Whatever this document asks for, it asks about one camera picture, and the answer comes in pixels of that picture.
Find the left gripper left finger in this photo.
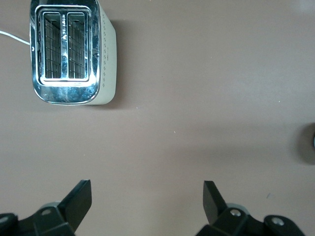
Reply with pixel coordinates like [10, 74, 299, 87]
[0, 179, 93, 236]

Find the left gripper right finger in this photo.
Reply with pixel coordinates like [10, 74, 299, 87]
[194, 180, 306, 236]

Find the beige chrome toaster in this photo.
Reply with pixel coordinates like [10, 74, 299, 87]
[29, 0, 117, 106]

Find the white toaster cable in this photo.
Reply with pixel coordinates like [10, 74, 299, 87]
[0, 29, 32, 47]

